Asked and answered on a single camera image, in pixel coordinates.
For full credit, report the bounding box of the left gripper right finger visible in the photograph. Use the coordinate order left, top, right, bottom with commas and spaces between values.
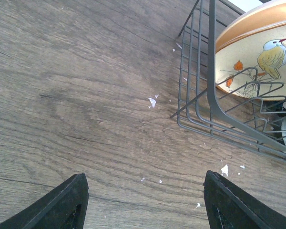
204, 170, 286, 229

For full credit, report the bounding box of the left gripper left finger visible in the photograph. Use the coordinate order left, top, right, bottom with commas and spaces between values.
0, 173, 89, 229

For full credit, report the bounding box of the black wire dish rack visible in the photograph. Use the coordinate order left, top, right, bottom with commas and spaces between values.
174, 0, 286, 162

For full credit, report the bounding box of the wooden bird painted plate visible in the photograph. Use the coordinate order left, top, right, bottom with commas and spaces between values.
215, 21, 286, 101

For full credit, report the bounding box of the orange plastic plate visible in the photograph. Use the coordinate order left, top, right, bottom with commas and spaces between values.
215, 0, 286, 52

